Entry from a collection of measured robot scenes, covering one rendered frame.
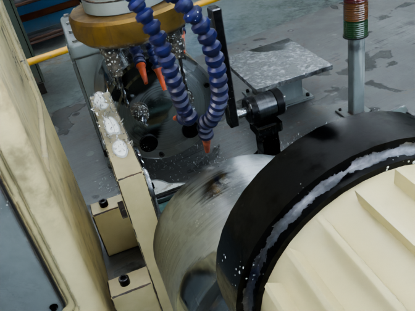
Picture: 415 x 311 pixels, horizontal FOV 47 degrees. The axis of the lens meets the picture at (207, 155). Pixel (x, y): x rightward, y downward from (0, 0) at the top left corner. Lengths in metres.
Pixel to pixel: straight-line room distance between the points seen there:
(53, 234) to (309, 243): 0.47
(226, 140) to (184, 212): 0.77
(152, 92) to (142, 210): 0.37
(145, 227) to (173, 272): 0.16
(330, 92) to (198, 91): 0.58
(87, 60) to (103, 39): 0.54
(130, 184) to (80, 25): 0.23
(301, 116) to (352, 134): 1.13
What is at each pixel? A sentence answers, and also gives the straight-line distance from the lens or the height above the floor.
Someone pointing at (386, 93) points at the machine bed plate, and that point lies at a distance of 1.51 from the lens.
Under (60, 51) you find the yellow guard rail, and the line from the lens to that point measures 3.17.
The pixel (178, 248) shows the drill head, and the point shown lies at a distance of 0.57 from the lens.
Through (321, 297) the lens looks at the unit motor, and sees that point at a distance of 0.23.
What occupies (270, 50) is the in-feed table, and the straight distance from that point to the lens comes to 1.55.
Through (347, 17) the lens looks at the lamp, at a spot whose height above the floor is 1.09.
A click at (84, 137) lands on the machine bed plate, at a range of 1.54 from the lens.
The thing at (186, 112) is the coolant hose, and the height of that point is 1.22.
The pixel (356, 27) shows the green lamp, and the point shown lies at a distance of 1.27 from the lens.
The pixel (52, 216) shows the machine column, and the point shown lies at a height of 1.14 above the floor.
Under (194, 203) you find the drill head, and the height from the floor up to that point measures 1.15.
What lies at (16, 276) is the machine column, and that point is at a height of 1.07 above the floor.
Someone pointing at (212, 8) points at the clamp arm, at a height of 1.25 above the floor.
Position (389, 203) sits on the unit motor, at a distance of 0.25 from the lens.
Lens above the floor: 1.52
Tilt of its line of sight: 34 degrees down
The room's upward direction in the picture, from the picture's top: 12 degrees counter-clockwise
